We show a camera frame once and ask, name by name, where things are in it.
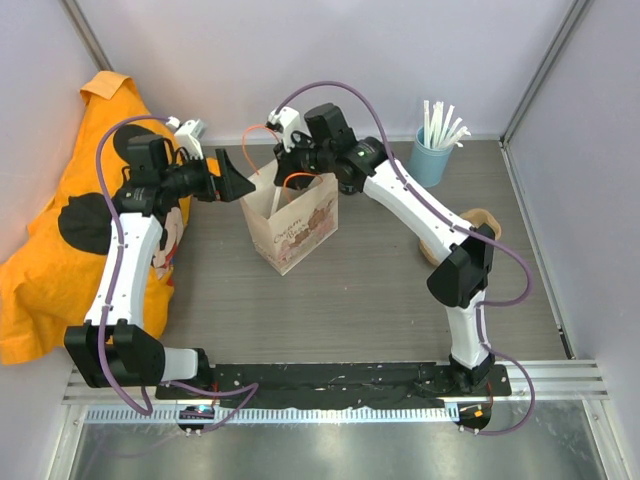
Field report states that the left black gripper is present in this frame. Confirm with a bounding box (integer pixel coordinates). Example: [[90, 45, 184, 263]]
[[160, 149, 255, 203]]

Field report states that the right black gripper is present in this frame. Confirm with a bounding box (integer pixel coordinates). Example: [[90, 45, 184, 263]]
[[273, 133, 333, 192]]

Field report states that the white paper takeout bag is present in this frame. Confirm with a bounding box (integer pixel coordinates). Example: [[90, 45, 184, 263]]
[[240, 161, 338, 276]]

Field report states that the black coffee cup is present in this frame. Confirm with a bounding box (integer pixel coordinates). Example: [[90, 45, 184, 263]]
[[338, 181, 358, 196]]

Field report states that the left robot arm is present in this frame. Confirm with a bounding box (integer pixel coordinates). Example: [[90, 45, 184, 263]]
[[64, 125, 255, 399]]

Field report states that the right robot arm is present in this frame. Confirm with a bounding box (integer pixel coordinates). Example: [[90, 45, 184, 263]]
[[266, 103, 494, 395]]

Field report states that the light blue straw holder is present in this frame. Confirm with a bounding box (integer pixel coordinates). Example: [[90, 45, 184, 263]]
[[407, 127, 454, 188]]

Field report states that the bottom pulp cup carrier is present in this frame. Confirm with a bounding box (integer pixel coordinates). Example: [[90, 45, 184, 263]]
[[419, 208, 502, 267]]

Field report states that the orange mickey mouse bag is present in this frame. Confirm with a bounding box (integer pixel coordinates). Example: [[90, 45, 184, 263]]
[[1, 71, 192, 365]]

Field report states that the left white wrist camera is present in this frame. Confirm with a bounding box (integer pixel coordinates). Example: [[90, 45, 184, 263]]
[[165, 116, 207, 159]]

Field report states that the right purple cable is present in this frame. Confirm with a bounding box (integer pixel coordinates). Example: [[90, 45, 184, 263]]
[[273, 80, 536, 437]]

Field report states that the purple cable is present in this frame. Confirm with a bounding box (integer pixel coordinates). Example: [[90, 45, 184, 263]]
[[96, 114, 260, 431], [273, 80, 536, 437]]

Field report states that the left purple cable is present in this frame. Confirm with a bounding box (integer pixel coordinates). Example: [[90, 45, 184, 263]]
[[96, 114, 260, 431]]

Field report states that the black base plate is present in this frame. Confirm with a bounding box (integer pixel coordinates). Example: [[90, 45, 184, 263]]
[[154, 360, 513, 411]]

